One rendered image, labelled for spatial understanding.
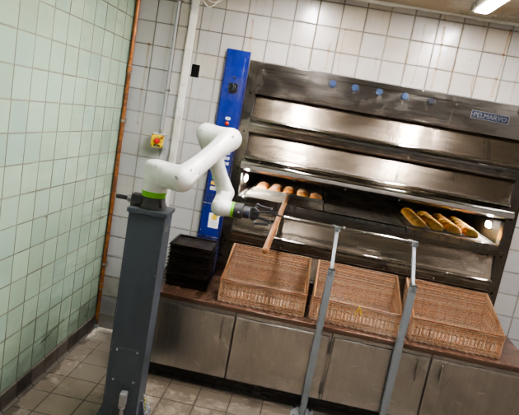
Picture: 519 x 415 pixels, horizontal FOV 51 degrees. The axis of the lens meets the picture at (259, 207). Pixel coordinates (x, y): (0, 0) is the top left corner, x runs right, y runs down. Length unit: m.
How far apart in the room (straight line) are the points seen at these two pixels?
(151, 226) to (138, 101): 1.37
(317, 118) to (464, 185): 1.07
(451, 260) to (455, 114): 0.98
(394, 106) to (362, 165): 0.44
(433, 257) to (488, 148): 0.80
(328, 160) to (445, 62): 0.98
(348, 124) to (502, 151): 1.01
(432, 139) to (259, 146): 1.15
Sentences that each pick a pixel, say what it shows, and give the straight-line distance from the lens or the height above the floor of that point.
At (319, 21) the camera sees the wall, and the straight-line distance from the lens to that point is 3.74.
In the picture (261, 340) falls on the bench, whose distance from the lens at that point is 3.43.
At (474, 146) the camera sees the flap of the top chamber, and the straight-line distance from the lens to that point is 3.83.
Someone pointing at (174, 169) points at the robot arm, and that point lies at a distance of 2.65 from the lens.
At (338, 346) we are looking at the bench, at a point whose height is 0.47.
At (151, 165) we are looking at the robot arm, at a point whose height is 1.42.
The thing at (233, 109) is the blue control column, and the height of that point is 1.76.
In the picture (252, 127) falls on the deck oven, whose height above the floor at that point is 1.66.
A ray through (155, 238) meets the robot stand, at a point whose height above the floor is 1.07.
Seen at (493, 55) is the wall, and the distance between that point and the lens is 3.87.
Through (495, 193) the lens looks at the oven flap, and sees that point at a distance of 3.89.
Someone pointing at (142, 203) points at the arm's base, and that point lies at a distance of 2.77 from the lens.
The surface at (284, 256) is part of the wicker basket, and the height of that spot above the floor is 0.83.
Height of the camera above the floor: 1.77
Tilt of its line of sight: 10 degrees down
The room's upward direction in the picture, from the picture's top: 10 degrees clockwise
